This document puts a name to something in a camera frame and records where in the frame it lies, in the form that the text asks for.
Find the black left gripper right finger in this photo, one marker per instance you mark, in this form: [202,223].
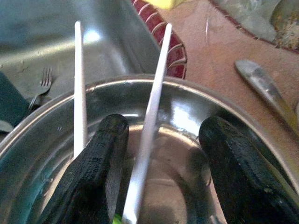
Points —
[245,175]

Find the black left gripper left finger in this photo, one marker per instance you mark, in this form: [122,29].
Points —
[88,168]

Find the green blue chopstick clip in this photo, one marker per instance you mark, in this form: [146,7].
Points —
[117,219]

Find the white chopstick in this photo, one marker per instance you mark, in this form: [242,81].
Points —
[80,93]
[154,105]

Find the steel spoon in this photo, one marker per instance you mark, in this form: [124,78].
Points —
[264,86]

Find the stainless steel bowl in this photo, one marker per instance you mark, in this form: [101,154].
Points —
[182,109]

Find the steel fork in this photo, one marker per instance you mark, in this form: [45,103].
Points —
[45,80]

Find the teal mug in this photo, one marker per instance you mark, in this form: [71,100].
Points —
[11,100]

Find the yellow plastic bowl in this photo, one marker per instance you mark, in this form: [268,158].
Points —
[163,2]

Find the steel strainer with food scraps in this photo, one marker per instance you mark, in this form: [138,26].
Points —
[287,23]

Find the clear plastic bag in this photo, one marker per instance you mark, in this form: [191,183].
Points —
[247,16]

